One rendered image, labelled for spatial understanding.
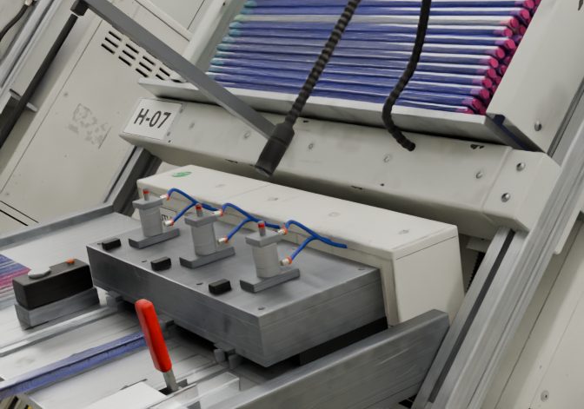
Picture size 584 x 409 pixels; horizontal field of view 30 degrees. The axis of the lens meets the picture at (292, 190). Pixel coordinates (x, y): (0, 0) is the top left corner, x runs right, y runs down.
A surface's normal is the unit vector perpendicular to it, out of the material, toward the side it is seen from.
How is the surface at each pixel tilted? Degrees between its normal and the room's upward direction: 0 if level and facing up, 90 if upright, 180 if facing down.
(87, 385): 45
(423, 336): 90
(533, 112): 90
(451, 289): 90
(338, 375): 90
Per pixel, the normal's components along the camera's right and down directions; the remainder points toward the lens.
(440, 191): -0.68, -0.47
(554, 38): 0.58, 0.14
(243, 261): -0.15, -0.95
